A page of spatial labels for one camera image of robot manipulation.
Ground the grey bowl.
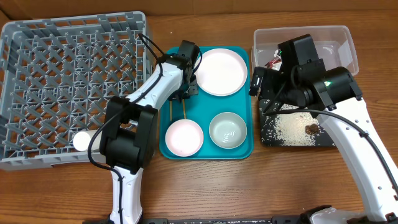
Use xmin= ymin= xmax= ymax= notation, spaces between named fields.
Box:
xmin=209 ymin=112 xmax=248 ymax=149

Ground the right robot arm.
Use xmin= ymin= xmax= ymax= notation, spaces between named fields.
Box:
xmin=252 ymin=34 xmax=397 ymax=223

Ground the large white plate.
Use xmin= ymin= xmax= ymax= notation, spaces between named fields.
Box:
xmin=195 ymin=48 xmax=248 ymax=96

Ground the clear plastic bin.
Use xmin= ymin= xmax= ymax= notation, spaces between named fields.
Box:
xmin=252 ymin=26 xmax=359 ymax=75

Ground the red snack wrapper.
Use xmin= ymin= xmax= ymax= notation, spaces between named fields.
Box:
xmin=265 ymin=50 xmax=282 ymax=71

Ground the grey plastic dish rack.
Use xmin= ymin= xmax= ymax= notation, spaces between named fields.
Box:
xmin=1 ymin=11 xmax=153 ymax=170

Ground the small pink saucer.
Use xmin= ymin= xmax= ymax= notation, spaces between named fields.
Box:
xmin=165 ymin=119 xmax=204 ymax=157

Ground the black tray with rice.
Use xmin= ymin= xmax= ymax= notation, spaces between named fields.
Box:
xmin=258 ymin=100 xmax=334 ymax=146

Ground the brown food scrap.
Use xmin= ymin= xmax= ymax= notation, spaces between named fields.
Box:
xmin=305 ymin=124 xmax=320 ymax=135

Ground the white cup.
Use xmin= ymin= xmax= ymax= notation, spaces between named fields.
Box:
xmin=72 ymin=130 xmax=102 ymax=151

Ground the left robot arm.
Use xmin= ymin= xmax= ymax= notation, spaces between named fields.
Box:
xmin=98 ymin=40 xmax=200 ymax=223

